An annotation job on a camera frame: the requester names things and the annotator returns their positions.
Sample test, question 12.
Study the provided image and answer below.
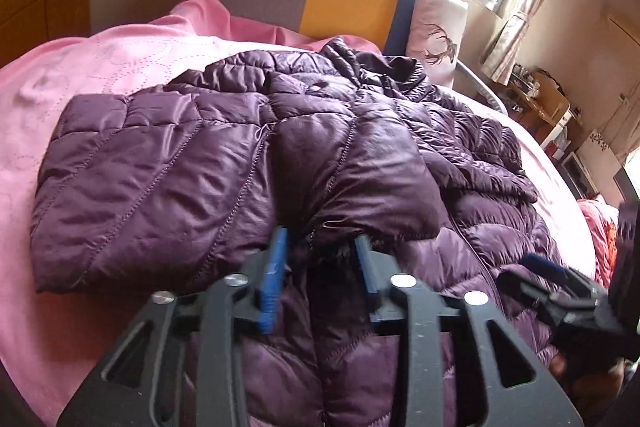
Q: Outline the grey curved bed rail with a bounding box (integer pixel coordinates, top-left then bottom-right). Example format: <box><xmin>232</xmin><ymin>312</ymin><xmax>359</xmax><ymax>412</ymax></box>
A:
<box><xmin>456</xmin><ymin>60</ymin><xmax>508</xmax><ymax>116</ymax></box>

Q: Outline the purple quilted down jacket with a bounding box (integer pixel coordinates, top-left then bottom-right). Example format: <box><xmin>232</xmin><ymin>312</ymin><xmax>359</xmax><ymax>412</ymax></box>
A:
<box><xmin>30</xmin><ymin>40</ymin><xmax>560</xmax><ymax>426</ymax></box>

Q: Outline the deer print pillow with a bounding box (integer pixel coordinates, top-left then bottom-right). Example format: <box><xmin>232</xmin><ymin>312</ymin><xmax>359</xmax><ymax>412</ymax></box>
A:
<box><xmin>406</xmin><ymin>0</ymin><xmax>469</xmax><ymax>88</ymax></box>

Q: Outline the wooden desk with clutter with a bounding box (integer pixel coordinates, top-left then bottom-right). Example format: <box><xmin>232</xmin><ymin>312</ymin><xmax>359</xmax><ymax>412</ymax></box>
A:
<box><xmin>497</xmin><ymin>65</ymin><xmax>585</xmax><ymax>162</ymax></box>

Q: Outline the red orange cloth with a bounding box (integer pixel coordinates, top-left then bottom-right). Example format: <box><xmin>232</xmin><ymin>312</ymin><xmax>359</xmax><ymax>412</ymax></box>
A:
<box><xmin>578</xmin><ymin>195</ymin><xmax>618</xmax><ymax>288</ymax></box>

